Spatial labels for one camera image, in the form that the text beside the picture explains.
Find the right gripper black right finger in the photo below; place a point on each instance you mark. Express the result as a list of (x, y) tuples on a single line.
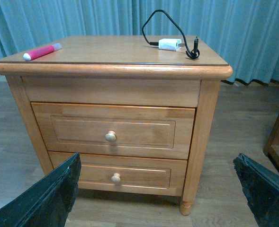
[(261, 189)]

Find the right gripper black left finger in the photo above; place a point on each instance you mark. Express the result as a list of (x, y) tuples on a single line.
[(48, 202)]

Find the lower drawer wooden knob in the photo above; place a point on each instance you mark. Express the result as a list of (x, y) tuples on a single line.
[(116, 178)]

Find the drawer wooden knob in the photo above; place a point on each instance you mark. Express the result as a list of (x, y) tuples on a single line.
[(111, 136), (116, 178)]

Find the upper drawer wooden knob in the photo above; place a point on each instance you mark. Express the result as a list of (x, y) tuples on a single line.
[(111, 136)]

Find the wooden nightstand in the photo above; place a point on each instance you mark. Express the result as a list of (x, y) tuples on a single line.
[(125, 71)]

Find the grey-green curtain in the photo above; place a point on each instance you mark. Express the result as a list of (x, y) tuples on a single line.
[(243, 32)]

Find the white charger adapter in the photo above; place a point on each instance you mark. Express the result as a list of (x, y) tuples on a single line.
[(169, 44)]

